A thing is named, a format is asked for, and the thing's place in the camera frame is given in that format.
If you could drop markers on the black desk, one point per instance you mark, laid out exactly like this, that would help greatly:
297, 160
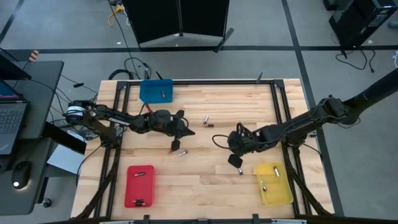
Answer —
43, 93

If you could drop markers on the black computer mouse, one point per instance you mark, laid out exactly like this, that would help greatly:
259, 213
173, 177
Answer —
21, 174

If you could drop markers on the black pole stand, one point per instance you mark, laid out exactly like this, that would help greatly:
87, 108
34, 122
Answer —
376, 91

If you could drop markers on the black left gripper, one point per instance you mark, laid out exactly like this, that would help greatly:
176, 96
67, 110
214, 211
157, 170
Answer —
163, 121

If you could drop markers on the red plastic bin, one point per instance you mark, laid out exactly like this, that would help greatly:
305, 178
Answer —
140, 186

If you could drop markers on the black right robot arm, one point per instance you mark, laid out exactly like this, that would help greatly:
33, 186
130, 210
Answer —
298, 126

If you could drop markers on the yellow plastic bin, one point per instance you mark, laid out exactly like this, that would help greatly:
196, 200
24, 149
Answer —
276, 196

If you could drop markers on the dark grey laptop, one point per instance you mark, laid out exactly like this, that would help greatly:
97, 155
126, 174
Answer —
12, 118

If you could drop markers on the orange striped object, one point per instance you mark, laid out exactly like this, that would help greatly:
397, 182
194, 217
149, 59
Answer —
34, 55

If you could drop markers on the black folding screen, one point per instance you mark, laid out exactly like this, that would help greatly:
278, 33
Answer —
155, 18

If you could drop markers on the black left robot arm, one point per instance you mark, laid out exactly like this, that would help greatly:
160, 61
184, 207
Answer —
118, 119

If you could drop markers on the black flat monitor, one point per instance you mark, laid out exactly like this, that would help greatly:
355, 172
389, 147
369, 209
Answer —
11, 70

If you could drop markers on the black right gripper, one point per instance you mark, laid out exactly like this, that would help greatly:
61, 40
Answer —
244, 144

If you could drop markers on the black equipment cart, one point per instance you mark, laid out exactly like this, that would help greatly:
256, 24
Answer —
357, 21

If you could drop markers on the black caster wheel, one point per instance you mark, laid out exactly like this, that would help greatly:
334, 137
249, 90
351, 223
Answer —
47, 203

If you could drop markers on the black table frame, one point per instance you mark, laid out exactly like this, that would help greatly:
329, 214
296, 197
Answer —
202, 82

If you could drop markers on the blue plastic bin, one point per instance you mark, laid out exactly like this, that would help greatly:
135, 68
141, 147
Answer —
152, 93

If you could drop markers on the black antenna stub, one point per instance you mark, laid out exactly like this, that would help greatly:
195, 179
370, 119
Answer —
259, 77

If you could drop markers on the white paper sheet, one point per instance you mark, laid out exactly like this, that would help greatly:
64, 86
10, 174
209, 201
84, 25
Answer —
63, 160

